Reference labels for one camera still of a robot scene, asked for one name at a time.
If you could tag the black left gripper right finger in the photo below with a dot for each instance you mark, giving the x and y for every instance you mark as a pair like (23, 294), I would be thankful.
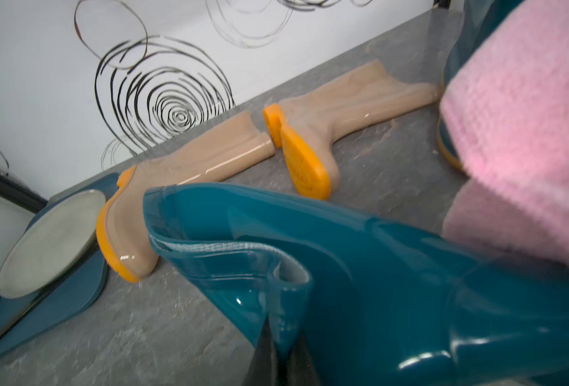
(300, 370)

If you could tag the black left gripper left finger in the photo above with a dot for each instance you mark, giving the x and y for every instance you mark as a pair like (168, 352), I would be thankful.
(262, 370)

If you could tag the green rubber boot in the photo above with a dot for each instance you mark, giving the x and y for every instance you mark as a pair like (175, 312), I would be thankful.
(380, 303)
(480, 20)

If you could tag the pink microfiber cloth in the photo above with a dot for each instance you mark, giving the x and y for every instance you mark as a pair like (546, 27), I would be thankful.
(511, 127)

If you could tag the beige rubber boot right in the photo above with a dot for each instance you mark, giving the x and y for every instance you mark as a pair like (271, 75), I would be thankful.
(306, 127)

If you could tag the grey round plate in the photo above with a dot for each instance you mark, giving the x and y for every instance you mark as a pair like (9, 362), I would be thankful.
(52, 245)

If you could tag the teal rectangular tray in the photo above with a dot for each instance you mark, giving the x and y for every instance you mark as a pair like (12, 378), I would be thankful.
(34, 314)

